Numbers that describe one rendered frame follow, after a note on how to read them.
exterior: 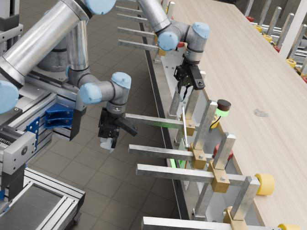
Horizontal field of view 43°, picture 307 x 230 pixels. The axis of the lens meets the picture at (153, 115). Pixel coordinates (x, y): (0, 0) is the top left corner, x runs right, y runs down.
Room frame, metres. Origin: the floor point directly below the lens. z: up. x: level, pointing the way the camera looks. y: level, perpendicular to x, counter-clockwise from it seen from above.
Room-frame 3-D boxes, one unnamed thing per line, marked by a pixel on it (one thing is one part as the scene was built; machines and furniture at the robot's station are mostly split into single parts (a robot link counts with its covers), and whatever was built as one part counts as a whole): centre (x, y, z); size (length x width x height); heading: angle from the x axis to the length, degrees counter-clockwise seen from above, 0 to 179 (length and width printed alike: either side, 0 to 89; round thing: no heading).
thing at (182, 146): (1.48, -0.19, 0.75); 0.26 x 0.01 x 0.10; 14
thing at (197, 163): (1.43, -0.23, 0.85); 0.13 x 0.06 x 0.05; 14
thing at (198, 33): (1.60, -0.09, 1.31); 0.09 x 0.08 x 0.11; 83
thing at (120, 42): (2.61, 0.16, 0.82); 0.43 x 0.03 x 0.04; 104
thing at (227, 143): (1.21, -0.28, 0.88); 0.03 x 0.03 x 0.48; 14
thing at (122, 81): (1.32, 0.15, 1.12); 0.09 x 0.08 x 0.11; 137
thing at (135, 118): (1.64, -0.08, 0.84); 0.43 x 0.03 x 0.04; 104
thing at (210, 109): (1.46, -0.22, 0.87); 0.03 x 0.03 x 0.48; 14
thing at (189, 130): (1.68, -0.17, 0.84); 0.13 x 0.06 x 0.05; 14
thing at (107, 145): (1.31, 0.15, 0.86); 0.06 x 0.03 x 0.09; 104
